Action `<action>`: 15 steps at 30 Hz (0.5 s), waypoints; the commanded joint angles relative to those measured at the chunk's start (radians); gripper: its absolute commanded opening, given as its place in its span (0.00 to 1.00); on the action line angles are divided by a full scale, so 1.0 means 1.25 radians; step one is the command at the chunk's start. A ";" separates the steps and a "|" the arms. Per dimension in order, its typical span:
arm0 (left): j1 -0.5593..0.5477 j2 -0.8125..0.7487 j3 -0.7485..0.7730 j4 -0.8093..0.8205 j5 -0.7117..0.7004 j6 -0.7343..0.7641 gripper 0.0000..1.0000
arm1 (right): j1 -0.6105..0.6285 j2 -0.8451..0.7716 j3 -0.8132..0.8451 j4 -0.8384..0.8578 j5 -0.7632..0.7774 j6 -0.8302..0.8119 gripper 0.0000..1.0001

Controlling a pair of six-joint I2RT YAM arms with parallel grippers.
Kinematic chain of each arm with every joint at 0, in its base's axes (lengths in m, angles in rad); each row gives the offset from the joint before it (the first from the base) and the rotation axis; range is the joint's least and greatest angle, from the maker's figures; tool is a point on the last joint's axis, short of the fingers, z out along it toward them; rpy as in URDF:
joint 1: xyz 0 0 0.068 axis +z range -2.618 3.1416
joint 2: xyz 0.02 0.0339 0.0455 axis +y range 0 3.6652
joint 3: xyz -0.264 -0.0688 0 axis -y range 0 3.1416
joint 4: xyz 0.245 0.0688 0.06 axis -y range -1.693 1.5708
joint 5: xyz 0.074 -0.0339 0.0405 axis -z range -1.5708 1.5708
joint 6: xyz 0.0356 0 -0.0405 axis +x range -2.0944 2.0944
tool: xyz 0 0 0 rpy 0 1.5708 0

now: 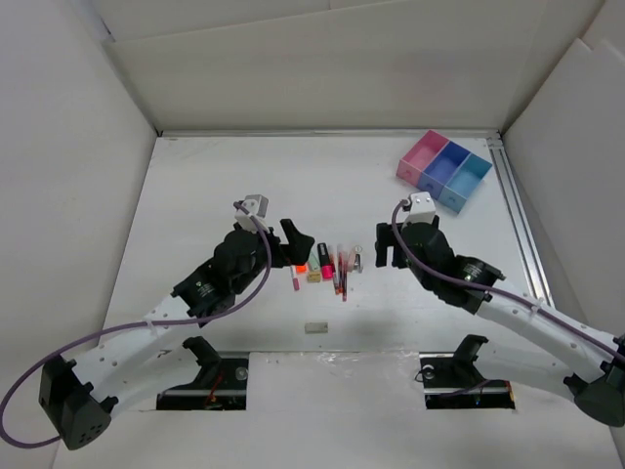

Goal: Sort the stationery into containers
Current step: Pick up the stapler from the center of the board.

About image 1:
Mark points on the pink container box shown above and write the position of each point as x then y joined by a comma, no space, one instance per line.
411,167

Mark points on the pink white acrylic marker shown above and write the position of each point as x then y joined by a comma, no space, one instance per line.
295,278

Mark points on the red pen refill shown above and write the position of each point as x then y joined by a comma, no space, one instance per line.
340,269

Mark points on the pink black highlighter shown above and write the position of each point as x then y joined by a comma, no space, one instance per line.
326,266

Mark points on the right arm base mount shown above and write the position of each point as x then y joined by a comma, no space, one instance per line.
451,380

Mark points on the pink pen refill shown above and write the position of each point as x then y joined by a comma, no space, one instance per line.
348,264

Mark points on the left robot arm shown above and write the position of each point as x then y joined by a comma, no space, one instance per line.
82,395

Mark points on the light blue container box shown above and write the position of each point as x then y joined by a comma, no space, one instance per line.
458,190

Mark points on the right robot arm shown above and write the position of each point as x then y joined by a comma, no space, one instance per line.
575,361

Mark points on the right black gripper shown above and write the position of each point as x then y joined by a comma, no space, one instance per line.
384,240

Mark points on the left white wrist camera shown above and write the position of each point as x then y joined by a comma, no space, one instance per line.
251,212

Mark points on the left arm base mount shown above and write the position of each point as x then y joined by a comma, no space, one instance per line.
219,384

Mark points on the white eraser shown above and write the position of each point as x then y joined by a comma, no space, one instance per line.
316,327

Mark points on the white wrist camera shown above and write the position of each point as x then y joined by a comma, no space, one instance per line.
251,212
419,207

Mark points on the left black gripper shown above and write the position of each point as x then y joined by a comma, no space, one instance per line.
297,247

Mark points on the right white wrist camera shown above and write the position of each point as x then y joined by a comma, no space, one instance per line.
419,207

